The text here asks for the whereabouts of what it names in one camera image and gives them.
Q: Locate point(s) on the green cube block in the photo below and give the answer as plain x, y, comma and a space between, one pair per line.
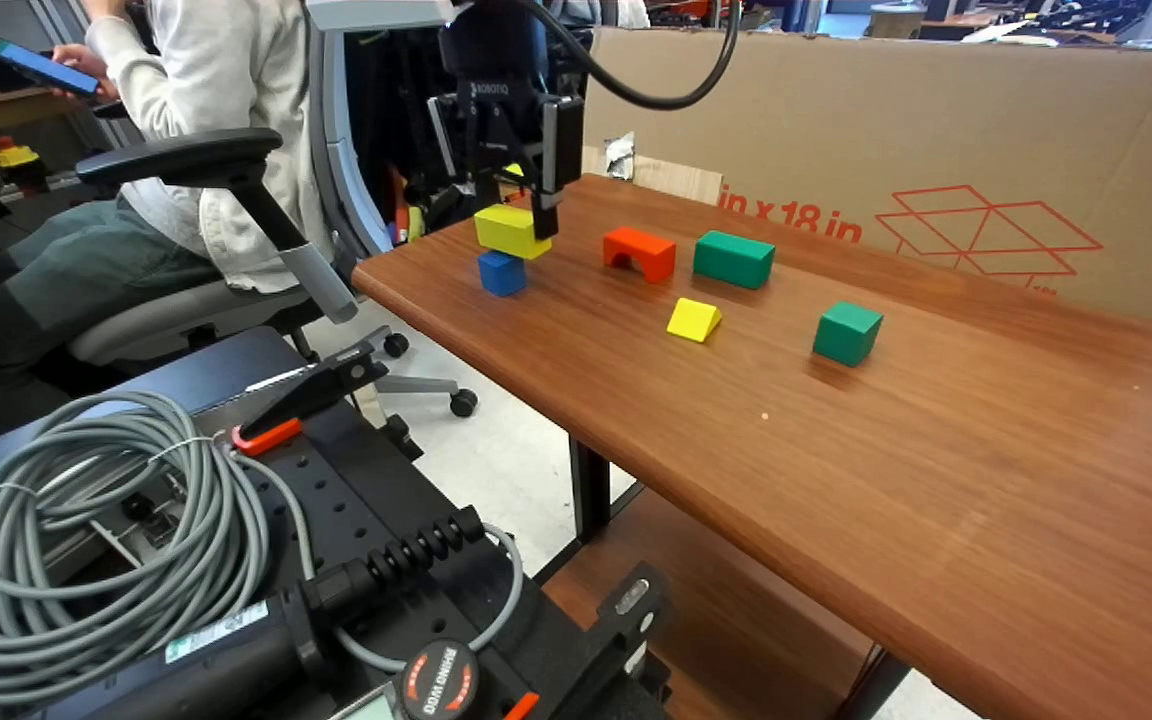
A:
845, 335

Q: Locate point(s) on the crumpled white paper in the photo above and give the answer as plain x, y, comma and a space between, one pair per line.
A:
620, 157

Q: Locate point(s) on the black clamp orange handle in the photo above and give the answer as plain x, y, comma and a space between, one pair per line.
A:
278, 408

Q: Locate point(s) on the brown wooden table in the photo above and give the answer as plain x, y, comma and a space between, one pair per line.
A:
972, 499

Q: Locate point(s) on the blue cube block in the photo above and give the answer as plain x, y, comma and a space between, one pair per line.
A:
503, 275

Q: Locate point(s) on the blue smartphone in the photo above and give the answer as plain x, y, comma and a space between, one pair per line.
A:
47, 71

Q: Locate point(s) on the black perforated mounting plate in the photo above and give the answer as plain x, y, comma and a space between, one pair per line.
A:
394, 556

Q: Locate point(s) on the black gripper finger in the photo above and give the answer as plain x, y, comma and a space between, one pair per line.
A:
559, 166

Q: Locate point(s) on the grey office chair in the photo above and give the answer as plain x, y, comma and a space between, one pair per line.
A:
215, 311

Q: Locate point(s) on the yellow wedge block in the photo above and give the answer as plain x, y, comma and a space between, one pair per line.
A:
694, 323

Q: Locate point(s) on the black chair armrest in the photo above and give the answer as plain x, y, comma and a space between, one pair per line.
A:
198, 162

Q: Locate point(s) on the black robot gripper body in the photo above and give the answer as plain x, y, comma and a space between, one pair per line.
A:
507, 65

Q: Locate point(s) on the yellow rectangular block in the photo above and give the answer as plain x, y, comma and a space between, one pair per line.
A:
509, 230

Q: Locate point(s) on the seated person in white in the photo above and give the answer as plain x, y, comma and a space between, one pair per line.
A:
181, 71

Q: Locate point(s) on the large cardboard box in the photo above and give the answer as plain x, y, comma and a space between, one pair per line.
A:
1030, 166

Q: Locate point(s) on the orange arch block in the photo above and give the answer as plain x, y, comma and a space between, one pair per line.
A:
637, 248

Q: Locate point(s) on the green rectangular block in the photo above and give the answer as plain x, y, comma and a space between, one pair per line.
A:
733, 258

